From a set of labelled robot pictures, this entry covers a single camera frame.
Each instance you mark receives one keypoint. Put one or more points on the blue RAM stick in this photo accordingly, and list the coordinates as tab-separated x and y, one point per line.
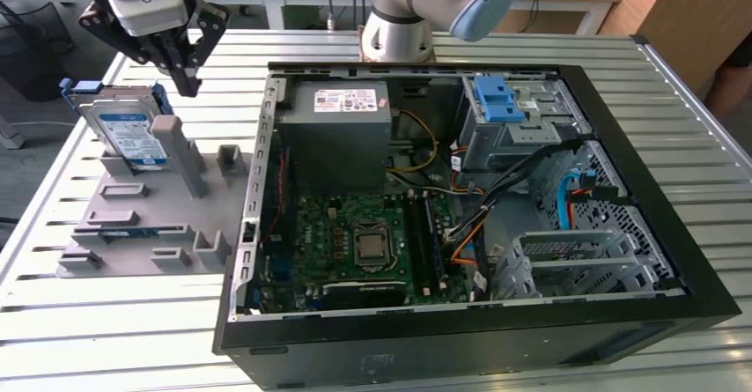
126	233

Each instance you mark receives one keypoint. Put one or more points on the grey metal stand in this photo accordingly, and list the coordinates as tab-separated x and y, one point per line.
12	141

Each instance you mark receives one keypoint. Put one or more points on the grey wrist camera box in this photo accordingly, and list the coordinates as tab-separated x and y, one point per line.
144	9

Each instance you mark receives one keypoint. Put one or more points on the wooden cabinet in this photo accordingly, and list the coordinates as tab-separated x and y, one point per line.
694	13

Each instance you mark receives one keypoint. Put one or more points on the grey parts rack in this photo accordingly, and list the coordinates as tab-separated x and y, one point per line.
159	216

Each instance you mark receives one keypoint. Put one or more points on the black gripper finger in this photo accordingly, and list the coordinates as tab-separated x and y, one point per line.
108	31
211	22

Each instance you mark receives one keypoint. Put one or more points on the hard disk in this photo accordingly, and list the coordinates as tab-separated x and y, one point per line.
126	132

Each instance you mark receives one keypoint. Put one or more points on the black mesh wastebasket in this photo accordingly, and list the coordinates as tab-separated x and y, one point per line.
35	57

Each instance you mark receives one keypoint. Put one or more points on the black RAM slot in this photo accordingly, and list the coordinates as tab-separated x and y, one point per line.
418	242
436	242

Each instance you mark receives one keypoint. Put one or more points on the metal disk bay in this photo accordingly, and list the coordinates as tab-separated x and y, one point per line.
579	263

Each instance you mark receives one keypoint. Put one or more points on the silver CPU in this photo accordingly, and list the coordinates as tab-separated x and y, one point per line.
371	246

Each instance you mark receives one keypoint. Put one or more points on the black graphics card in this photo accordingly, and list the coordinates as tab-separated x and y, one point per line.
364	293

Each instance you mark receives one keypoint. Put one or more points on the metal optical drive cage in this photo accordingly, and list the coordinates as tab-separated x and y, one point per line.
528	134

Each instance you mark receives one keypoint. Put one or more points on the green motherboard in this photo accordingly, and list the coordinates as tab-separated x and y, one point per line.
330	224

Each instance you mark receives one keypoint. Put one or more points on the grey power supply unit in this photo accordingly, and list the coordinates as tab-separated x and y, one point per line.
335	154

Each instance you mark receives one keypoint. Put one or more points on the black open PC case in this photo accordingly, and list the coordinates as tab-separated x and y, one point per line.
470	348

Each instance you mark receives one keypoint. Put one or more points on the blue plastic drive latch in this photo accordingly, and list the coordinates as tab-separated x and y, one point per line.
499	101

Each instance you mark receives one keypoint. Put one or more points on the CPU socket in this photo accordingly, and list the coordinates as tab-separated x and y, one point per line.
374	267

